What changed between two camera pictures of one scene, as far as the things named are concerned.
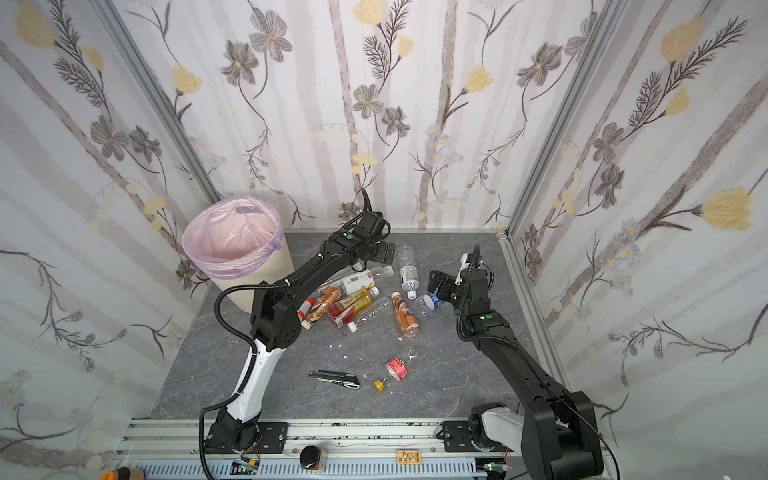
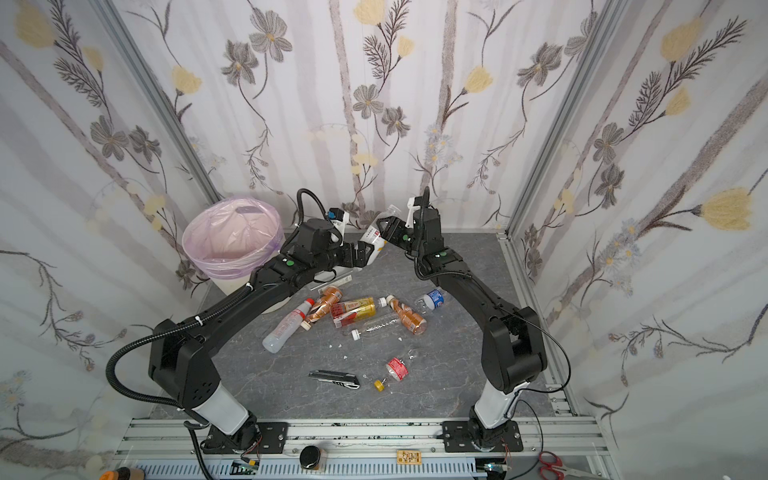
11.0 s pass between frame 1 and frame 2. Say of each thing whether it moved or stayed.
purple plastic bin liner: stayed
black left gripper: moved
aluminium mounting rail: stayed
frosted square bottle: moved
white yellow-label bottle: moved
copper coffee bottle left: stayed
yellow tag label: stayed
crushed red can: stayed
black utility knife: stayed
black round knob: stayed
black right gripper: moved
